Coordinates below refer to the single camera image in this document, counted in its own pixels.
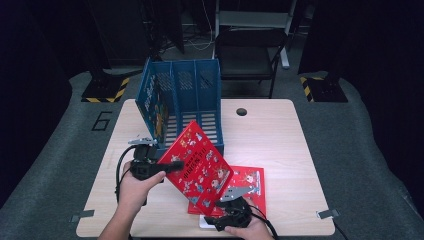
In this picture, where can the hazard-striped black stand base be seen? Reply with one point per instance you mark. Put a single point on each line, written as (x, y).
(326, 91)
(103, 88)

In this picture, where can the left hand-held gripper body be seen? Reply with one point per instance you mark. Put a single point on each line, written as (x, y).
(145, 166)

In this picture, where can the blue plastic file rack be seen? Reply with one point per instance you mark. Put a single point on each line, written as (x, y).
(206, 86)

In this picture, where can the blue picture book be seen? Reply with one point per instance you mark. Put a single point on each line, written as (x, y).
(151, 110)

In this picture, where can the grey tape piece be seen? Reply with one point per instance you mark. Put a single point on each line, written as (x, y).
(82, 215)
(327, 213)

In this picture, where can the person's left hand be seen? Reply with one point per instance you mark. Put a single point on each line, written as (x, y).
(133, 190)

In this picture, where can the red picture book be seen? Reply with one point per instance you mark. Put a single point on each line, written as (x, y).
(253, 180)
(200, 166)

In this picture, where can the black folding chair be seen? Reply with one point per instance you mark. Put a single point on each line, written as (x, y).
(253, 18)
(246, 56)

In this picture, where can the person's right hand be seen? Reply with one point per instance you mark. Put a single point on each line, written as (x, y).
(253, 231)

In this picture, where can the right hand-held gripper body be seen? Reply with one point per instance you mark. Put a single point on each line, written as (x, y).
(238, 210)

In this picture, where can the dark curtain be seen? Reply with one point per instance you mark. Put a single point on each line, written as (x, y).
(33, 66)
(383, 66)

